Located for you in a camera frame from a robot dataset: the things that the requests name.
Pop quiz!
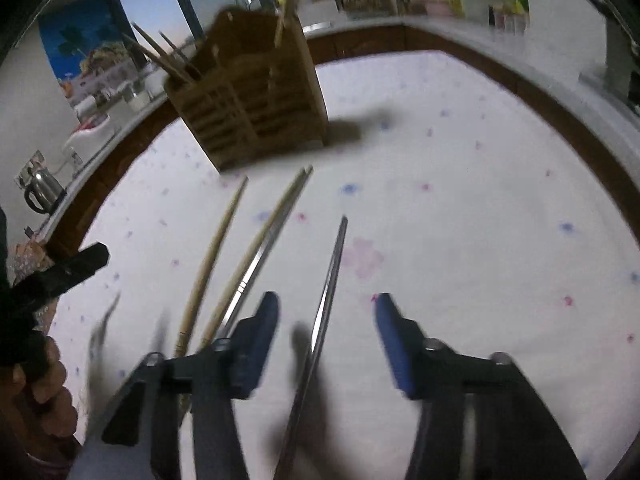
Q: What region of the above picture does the person's left hand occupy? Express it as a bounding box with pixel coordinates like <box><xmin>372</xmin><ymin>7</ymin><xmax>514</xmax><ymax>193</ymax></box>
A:
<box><xmin>11</xmin><ymin>336</ymin><xmax>78</xmax><ymax>438</ymax></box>

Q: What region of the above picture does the white floral tablecloth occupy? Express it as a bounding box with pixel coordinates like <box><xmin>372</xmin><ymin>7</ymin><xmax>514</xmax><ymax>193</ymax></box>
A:
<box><xmin>51</xmin><ymin>52</ymin><xmax>639</xmax><ymax>479</ymax></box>

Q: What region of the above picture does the steel electric kettle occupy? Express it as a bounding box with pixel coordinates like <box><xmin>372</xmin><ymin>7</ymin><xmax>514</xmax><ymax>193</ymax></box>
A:
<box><xmin>24</xmin><ymin>167</ymin><xmax>66</xmax><ymax>214</ymax></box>

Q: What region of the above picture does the white red rice cooker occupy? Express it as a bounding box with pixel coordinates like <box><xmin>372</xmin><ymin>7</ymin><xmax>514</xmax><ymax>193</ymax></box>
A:
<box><xmin>62</xmin><ymin>114</ymin><xmax>118</xmax><ymax>162</ymax></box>

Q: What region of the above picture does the wooden utensil holder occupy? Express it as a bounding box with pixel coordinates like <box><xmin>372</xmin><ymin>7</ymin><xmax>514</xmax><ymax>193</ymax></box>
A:
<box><xmin>165</xmin><ymin>8</ymin><xmax>329</xmax><ymax>172</ymax></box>

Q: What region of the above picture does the fruit beach poster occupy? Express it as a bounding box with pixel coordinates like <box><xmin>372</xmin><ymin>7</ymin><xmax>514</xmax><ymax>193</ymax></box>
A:
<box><xmin>38</xmin><ymin>0</ymin><xmax>138</xmax><ymax>107</ymax></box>

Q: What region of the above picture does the pink green basin stack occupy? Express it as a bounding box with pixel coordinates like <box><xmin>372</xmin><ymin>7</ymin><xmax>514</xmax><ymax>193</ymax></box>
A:
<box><xmin>421</xmin><ymin>0</ymin><xmax>463</xmax><ymax>18</ymax></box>

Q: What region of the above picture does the wall power socket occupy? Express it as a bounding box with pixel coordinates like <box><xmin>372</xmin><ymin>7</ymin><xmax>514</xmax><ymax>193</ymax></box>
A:
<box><xmin>14</xmin><ymin>150</ymin><xmax>46</xmax><ymax>190</ymax></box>

